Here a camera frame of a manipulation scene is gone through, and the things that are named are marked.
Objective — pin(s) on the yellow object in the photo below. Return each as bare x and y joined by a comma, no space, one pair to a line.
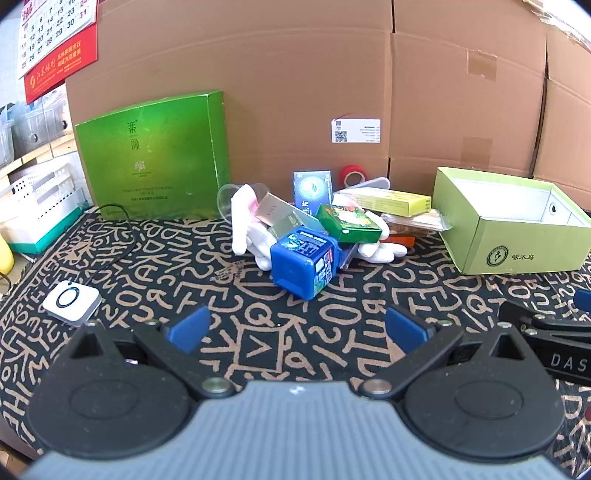
5,254

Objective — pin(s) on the large brown cardboard box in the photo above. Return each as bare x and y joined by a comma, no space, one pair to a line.
286,69

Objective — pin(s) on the white plastic basket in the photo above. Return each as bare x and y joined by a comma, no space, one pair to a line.
41,189

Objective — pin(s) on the orange box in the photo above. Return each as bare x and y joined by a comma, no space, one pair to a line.
401,241

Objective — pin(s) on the black tan patterned mat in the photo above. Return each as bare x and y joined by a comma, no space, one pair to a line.
231,286

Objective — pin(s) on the white square device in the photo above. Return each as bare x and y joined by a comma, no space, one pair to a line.
69,300

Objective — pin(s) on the small green box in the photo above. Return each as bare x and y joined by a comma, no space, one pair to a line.
351,221

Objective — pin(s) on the blue medicine box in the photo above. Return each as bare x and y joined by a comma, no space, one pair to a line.
311,189

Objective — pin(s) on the large green gift box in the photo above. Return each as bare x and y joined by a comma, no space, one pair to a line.
147,157

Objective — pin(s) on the red white wall calendar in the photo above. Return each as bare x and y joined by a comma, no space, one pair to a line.
60,46

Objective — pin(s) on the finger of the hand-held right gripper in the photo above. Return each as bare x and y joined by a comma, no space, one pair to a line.
517,311

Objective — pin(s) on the white shipping label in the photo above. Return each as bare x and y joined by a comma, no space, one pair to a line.
355,130

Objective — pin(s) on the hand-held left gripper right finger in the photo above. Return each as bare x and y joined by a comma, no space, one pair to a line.
406,330

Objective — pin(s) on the light green box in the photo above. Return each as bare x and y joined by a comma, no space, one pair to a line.
517,249

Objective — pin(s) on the clear storage bins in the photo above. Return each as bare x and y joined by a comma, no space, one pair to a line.
32,129

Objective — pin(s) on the blue cube box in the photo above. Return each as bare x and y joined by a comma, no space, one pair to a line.
300,267

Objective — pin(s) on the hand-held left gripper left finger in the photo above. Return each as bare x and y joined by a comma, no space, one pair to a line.
189,327

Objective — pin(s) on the silver box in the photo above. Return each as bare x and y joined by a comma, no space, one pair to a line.
277,210

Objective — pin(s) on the yellow-green box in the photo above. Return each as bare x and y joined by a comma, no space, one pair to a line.
392,201

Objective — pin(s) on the white teal box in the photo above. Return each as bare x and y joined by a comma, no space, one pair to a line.
41,235

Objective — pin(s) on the red tape roll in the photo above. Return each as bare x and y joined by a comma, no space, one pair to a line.
353,171

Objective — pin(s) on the clear bag of cotton swabs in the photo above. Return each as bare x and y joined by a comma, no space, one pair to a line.
411,224

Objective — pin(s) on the clear plastic cup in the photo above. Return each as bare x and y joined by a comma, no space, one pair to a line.
225,198

